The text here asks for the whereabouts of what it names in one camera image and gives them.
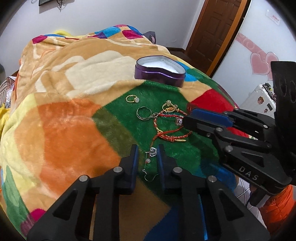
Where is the silver beaded earring hook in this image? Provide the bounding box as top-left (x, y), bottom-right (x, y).
top-left (142, 151), bottom-right (159, 182)

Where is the red gold braided bracelet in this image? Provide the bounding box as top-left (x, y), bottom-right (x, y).
top-left (151, 108), bottom-right (193, 149)

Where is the silver hoop ring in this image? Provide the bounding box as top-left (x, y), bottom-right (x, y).
top-left (136, 106), bottom-right (153, 121)

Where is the gold ring with green stone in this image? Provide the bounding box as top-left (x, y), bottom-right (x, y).
top-left (162, 99), bottom-right (179, 114)

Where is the gold ring with white stone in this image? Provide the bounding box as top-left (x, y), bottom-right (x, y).
top-left (125, 94), bottom-right (140, 104)

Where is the white suitcase with stickers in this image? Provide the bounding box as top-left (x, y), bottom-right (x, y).
top-left (239, 83), bottom-right (276, 118)

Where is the brown wooden door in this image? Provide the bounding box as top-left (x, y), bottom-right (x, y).
top-left (185, 0), bottom-right (250, 76)

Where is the colourful plush blanket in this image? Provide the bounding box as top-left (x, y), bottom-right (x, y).
top-left (1, 25), bottom-right (238, 238)

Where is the purple heart-shaped tin box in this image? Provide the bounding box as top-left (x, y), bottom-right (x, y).
top-left (134, 55), bottom-right (186, 87)

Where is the purple bag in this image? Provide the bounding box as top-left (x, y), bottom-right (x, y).
top-left (143, 31), bottom-right (157, 44)

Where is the yellow pillow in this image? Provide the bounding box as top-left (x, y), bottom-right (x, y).
top-left (53, 30), bottom-right (71, 36)

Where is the pink heart wall decal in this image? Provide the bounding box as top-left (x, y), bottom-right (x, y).
top-left (235, 33), bottom-right (279, 81)

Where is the wall-mounted black monitor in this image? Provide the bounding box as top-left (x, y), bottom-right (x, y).
top-left (39, 0), bottom-right (53, 6)

